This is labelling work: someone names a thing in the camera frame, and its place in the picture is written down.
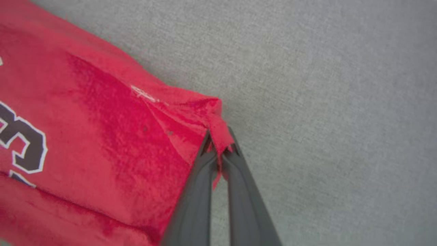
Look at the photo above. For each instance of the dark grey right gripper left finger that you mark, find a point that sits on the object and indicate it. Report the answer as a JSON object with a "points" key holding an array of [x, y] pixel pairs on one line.
{"points": [[193, 208]]}

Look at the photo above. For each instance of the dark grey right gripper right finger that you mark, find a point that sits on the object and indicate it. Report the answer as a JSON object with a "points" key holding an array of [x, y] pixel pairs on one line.
{"points": [[247, 208]]}

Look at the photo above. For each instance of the red and white basketball jersey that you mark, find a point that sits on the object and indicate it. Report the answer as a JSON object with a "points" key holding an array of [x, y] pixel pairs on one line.
{"points": [[95, 136]]}

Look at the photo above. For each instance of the grey fabric sofa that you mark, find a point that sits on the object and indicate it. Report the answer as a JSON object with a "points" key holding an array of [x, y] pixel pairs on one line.
{"points": [[324, 102]]}

